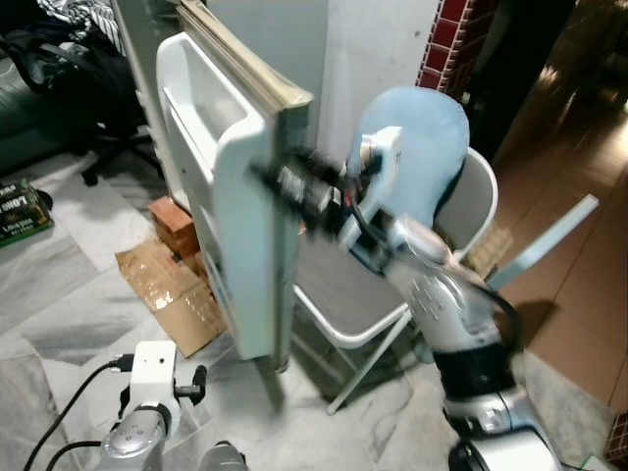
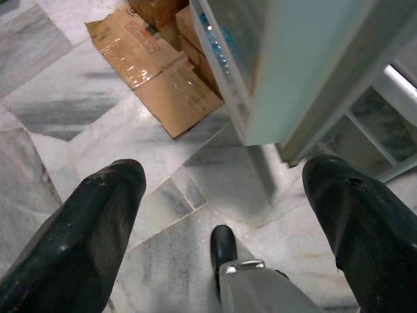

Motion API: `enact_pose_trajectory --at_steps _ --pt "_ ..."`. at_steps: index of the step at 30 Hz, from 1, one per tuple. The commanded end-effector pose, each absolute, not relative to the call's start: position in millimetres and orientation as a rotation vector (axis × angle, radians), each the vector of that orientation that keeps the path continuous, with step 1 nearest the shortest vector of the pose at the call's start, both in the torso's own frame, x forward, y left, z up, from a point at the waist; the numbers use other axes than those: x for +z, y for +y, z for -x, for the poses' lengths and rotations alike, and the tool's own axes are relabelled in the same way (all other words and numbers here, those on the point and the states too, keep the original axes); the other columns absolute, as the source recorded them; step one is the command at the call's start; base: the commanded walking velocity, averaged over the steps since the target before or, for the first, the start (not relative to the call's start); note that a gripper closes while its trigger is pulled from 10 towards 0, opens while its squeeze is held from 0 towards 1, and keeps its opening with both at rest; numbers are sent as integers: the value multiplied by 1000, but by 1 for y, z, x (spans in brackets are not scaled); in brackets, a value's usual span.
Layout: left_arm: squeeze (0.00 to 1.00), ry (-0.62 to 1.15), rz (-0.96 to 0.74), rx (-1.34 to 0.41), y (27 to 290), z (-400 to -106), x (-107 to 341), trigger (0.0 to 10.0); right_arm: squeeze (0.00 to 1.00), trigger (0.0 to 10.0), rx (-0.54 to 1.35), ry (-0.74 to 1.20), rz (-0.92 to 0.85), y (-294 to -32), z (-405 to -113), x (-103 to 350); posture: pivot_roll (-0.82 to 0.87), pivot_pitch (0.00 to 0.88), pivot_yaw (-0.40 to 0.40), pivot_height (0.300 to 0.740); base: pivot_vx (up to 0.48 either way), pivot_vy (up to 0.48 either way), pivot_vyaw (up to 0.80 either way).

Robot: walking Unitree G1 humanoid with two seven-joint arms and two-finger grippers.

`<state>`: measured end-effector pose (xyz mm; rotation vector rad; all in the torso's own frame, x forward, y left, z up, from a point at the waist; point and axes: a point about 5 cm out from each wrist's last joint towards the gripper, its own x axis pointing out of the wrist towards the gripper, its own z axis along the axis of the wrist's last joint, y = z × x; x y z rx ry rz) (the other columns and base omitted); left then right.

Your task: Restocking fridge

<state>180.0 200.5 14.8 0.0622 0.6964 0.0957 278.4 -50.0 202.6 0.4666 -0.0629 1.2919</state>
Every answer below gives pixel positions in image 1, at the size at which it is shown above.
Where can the flattened brown cardboard box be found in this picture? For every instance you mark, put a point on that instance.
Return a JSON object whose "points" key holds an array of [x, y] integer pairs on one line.
{"points": [[172, 299]]}

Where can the grey white folding chair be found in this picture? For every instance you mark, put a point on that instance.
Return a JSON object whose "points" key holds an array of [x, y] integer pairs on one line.
{"points": [[339, 289]]}

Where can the red tiled pillar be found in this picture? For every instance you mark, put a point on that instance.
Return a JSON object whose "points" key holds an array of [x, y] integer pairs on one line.
{"points": [[444, 44]]}

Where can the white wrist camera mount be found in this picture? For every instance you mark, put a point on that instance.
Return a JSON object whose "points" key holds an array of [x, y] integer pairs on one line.
{"points": [[154, 373], [383, 157]]}

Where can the black office chair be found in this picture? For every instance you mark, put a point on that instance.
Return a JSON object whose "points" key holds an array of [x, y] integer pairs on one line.
{"points": [[83, 98]]}

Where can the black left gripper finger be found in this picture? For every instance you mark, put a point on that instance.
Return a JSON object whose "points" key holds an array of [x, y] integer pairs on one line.
{"points": [[200, 383]]}

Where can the silver left robot leg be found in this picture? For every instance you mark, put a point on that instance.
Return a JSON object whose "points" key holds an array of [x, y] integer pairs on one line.
{"points": [[224, 459]]}

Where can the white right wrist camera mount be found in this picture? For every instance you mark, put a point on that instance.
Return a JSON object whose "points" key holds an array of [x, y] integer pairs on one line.
{"points": [[383, 157]]}

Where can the red brick stack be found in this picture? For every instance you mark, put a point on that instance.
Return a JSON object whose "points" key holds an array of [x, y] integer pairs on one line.
{"points": [[175, 224]]}

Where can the light blue seat cushion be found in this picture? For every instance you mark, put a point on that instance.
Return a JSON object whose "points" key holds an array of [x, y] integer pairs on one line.
{"points": [[427, 147]]}

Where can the green printed box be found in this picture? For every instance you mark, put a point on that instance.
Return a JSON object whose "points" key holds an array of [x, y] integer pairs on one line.
{"points": [[22, 211]]}

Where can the black white striped cloth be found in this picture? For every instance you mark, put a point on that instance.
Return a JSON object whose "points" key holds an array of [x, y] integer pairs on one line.
{"points": [[78, 15]]}

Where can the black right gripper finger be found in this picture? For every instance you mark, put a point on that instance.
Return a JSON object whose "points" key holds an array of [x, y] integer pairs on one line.
{"points": [[312, 160], [287, 191]]}

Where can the white fridge door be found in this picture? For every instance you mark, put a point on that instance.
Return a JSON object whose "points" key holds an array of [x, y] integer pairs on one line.
{"points": [[260, 245]]}

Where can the light blue flat bar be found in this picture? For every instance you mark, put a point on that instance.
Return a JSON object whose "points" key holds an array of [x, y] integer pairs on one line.
{"points": [[549, 235]]}

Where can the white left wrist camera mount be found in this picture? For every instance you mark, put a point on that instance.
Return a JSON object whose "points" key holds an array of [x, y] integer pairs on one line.
{"points": [[154, 373]]}

